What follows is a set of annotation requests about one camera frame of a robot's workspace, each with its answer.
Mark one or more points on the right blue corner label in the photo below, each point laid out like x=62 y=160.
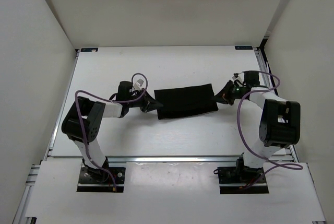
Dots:
x=243 y=47

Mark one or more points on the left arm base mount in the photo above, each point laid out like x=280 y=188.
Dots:
x=89 y=182

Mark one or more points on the black skirt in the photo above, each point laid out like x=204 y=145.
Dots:
x=185 y=102

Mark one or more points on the blue corner label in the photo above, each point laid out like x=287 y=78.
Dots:
x=243 y=47
x=89 y=49

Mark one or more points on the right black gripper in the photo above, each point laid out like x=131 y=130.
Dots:
x=224 y=95

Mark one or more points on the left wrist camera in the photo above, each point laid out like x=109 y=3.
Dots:
x=139 y=85

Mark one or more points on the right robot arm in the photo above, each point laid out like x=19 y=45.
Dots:
x=279 y=125

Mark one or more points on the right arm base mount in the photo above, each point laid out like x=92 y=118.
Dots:
x=232 y=181

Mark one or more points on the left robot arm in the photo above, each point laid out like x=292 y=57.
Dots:
x=83 y=120

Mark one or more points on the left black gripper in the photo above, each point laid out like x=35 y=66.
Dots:
x=148 y=103

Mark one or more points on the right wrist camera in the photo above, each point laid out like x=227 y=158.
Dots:
x=237 y=80

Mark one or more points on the aluminium frame rail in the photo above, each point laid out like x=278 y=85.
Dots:
x=172 y=158

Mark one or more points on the left blue corner label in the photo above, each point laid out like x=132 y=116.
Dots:
x=89 y=49

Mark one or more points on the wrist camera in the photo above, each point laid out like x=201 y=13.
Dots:
x=237 y=80
x=139 y=85

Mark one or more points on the white front cover board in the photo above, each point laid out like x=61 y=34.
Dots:
x=171 y=193

